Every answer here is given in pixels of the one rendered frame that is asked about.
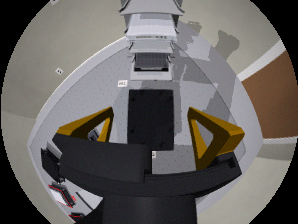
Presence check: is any white microplate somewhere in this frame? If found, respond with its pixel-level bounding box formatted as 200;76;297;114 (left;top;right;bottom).
50;188;69;206

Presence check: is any dark grey shelf rack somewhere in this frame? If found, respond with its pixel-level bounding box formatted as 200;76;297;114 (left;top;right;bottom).
118;0;185;81

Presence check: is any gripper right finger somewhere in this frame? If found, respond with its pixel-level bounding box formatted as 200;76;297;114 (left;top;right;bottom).
187;107;245;170

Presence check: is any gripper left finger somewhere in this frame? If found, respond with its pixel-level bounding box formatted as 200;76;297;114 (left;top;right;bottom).
56;107;114;142

